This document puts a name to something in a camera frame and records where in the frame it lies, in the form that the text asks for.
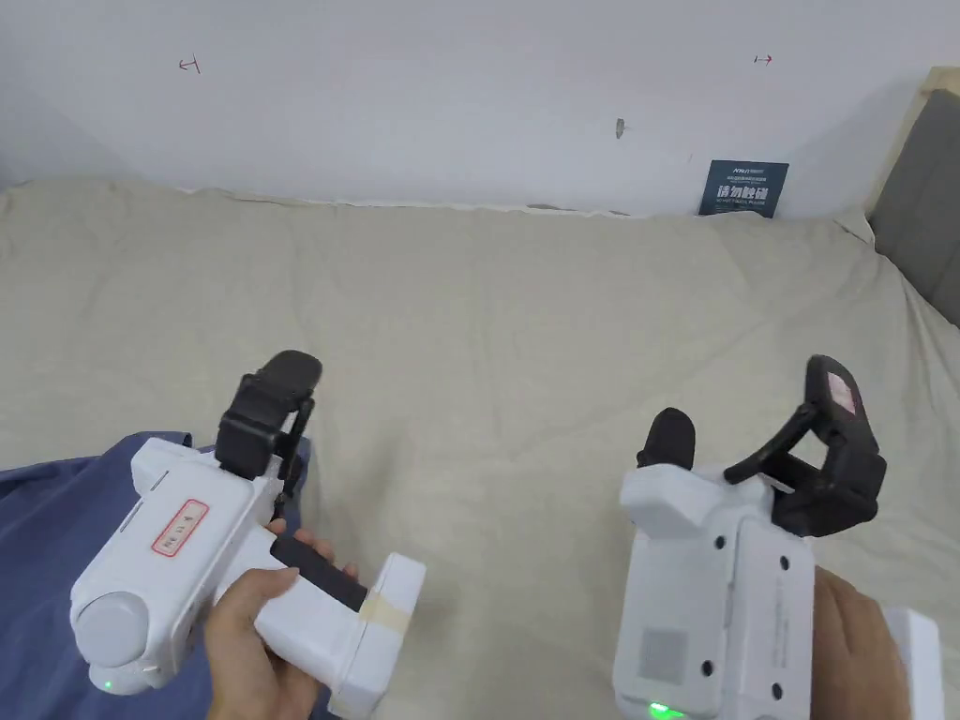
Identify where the dark blue printed card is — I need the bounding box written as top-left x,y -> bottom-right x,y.
697,158 -> 791,220

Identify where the person's left hand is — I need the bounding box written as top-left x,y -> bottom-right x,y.
203,527 -> 361,720

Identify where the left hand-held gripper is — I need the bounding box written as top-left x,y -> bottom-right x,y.
69,350 -> 428,718

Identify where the dark blue garment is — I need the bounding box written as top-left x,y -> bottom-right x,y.
0,428 -> 333,720

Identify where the bed with beige sheet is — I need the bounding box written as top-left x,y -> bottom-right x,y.
0,177 -> 960,720

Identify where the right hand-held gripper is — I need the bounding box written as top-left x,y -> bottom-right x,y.
612,353 -> 946,720

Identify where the grey padded headboard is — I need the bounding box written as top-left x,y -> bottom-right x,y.
862,66 -> 960,331

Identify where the person's right hand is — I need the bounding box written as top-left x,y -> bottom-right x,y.
813,569 -> 899,720

